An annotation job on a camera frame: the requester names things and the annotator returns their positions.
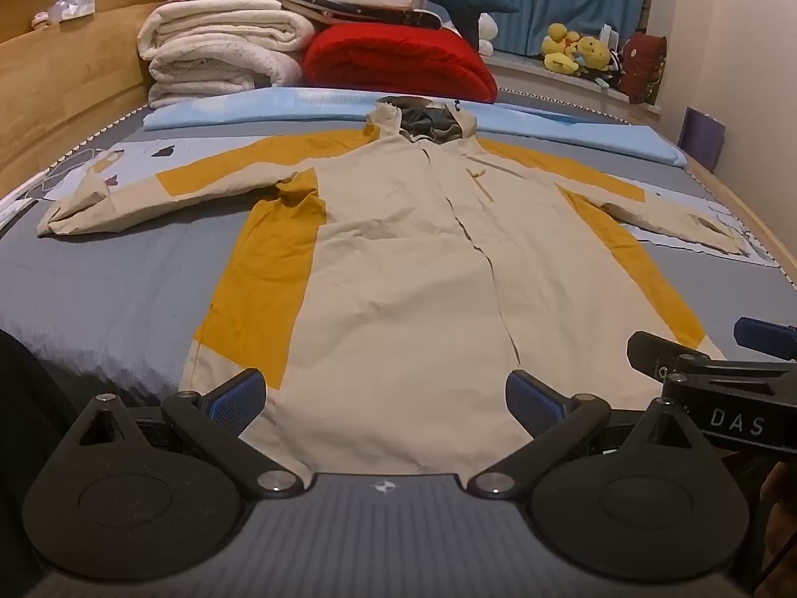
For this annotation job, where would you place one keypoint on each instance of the light blue mat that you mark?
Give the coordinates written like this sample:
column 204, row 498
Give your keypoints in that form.
column 261, row 109

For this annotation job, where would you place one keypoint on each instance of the maroon plush toy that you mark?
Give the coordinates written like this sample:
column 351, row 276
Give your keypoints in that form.
column 642, row 68

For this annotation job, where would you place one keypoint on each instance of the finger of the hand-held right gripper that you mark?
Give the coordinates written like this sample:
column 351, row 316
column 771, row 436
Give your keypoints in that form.
column 647, row 352
column 766, row 336

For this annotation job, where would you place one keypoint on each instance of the white crumpled tissue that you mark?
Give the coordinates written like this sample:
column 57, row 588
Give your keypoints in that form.
column 73, row 5

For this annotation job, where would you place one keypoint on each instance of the grey printed bed cover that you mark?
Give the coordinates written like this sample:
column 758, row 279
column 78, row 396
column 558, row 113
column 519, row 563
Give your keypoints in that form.
column 124, row 280

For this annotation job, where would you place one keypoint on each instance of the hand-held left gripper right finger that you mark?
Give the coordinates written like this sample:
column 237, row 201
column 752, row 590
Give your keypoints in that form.
column 529, row 403

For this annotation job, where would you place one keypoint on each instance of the wooden bed side rail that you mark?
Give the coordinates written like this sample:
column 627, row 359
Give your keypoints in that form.
column 747, row 218

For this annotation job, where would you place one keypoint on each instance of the beige window sill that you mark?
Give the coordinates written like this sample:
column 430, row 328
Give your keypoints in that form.
column 560, row 90

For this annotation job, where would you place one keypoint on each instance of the white plush toy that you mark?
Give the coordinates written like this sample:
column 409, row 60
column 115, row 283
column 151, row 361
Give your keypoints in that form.
column 487, row 31

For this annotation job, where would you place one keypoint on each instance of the cream fleece folded blanket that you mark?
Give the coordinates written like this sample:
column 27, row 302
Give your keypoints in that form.
column 218, row 50

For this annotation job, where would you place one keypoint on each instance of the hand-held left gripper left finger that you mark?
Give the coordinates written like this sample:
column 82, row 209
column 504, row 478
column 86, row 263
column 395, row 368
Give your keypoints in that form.
column 240, row 400

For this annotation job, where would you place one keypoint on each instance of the beige and yellow hooded jacket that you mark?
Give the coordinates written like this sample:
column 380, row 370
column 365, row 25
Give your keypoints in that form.
column 405, row 261

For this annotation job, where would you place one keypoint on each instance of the yellow plush toy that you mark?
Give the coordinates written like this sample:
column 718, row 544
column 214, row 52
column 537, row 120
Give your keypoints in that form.
column 559, row 50
column 594, row 50

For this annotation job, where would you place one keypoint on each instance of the red folded blanket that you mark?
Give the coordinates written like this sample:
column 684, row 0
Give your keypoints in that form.
column 398, row 62

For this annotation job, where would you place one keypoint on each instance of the person's right hand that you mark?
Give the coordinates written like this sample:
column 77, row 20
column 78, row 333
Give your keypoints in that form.
column 781, row 511

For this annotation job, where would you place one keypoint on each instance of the wooden headboard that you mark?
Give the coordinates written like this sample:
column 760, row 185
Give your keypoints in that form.
column 68, row 93

